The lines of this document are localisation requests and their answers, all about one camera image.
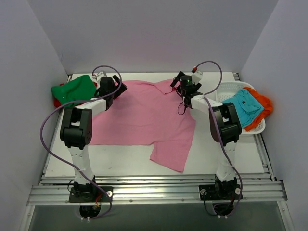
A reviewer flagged pink t-shirt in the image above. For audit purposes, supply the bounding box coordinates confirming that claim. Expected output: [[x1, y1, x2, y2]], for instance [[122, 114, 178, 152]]
[[90, 79, 196, 172]]

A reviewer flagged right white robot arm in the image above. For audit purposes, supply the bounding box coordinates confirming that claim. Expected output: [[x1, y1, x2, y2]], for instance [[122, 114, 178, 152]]
[[170, 71, 242, 199]]

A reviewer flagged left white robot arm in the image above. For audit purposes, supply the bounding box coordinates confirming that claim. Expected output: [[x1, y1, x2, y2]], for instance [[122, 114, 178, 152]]
[[60, 75, 127, 202]]

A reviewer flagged green folded t-shirt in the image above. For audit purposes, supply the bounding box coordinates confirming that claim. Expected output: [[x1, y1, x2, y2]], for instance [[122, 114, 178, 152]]
[[51, 75, 96, 105]]

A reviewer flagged white perforated plastic basket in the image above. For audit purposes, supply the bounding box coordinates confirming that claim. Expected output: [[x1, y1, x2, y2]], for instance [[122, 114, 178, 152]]
[[216, 81, 272, 135]]

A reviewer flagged red folded t-shirt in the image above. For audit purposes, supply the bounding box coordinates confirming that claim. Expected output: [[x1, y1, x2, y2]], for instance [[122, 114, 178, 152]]
[[53, 82, 98, 108]]

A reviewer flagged turquoise t-shirt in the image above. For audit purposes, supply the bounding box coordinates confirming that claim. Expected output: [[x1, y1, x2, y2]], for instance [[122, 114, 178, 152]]
[[222, 89, 263, 128]]

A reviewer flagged orange t-shirt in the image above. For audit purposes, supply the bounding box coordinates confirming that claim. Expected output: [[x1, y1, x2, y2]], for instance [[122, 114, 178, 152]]
[[244, 87, 273, 131]]

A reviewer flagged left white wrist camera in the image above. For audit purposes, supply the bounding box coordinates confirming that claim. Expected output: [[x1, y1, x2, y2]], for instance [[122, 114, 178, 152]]
[[92, 71, 107, 81]]

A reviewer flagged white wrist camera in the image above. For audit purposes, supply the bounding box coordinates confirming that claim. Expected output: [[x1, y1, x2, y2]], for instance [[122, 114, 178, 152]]
[[92, 71, 107, 81], [191, 67, 203, 85]]

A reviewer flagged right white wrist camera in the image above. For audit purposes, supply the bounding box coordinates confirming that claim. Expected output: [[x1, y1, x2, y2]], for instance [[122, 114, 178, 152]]
[[191, 67, 203, 85]]

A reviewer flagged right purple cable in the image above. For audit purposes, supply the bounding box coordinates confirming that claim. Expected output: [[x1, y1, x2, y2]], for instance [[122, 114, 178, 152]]
[[192, 60, 243, 217]]

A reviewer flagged purple cable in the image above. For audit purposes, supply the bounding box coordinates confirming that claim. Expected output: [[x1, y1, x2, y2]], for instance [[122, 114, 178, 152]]
[[39, 65, 122, 221], [192, 60, 243, 217]]

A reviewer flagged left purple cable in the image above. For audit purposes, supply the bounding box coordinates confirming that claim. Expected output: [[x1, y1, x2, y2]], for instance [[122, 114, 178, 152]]
[[39, 65, 122, 221]]

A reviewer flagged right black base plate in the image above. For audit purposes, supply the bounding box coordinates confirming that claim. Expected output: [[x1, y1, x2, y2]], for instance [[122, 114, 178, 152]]
[[198, 184, 243, 201]]

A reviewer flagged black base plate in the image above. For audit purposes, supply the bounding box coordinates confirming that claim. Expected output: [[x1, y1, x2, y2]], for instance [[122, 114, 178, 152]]
[[198, 184, 243, 201], [68, 185, 114, 203]]

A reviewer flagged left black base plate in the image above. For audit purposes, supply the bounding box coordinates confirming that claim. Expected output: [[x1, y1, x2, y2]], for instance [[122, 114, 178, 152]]
[[68, 185, 114, 203]]

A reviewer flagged aluminium rail frame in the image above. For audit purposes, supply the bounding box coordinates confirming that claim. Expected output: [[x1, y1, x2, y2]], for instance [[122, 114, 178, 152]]
[[26, 72, 288, 207]]

